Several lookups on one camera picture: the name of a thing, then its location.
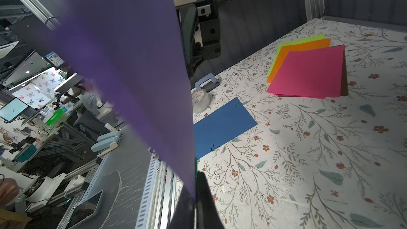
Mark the white tape roll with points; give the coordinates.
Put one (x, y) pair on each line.
(200, 100)

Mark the blue tape dispenser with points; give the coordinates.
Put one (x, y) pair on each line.
(207, 83)

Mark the orange paper sheet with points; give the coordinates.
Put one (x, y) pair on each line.
(293, 48)

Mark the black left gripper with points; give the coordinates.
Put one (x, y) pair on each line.
(200, 33)

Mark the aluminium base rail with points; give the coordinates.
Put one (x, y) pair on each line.
(159, 197)

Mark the brown paper sheet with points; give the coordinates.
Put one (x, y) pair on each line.
(344, 79)

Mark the magenta paper sheet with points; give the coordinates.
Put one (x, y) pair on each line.
(313, 74)

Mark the light blue stapler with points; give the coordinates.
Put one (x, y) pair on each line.
(106, 143)

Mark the blue paper sheet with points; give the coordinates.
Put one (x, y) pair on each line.
(220, 127)

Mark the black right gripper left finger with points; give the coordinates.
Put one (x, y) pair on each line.
(184, 214)

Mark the purple paper sheet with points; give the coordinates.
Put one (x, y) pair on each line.
(132, 49)

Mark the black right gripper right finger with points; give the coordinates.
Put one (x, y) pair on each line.
(207, 215)

